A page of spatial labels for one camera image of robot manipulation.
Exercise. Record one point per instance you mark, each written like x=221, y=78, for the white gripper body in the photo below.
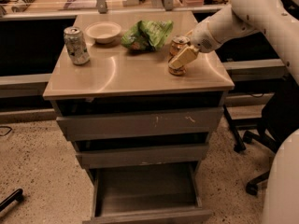
x=202, y=37

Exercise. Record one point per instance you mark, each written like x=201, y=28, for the orange soda can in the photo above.
x=177, y=44

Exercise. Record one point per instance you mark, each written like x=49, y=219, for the grey drawer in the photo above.
x=149, y=194
x=141, y=156
x=135, y=124

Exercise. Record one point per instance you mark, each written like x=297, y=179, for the black coiled tool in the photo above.
x=21, y=5

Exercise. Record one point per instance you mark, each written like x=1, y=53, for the bottom grey drawer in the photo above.
x=149, y=194

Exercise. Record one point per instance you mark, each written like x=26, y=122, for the top grey drawer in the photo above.
x=135, y=124

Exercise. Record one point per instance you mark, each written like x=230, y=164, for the middle grey drawer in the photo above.
x=141, y=156

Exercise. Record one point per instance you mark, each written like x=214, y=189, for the white green soda can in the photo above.
x=75, y=45

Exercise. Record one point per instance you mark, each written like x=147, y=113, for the grey drawer cabinet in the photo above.
x=115, y=81

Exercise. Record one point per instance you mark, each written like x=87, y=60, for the green chip bag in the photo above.
x=147, y=35

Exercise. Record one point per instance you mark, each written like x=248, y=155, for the white bowl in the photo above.
x=103, y=32

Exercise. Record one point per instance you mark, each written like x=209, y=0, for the black chair leg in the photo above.
x=15, y=196

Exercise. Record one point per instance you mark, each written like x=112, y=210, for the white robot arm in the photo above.
x=281, y=29

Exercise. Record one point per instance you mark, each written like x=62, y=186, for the black office chair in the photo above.
x=279, y=119

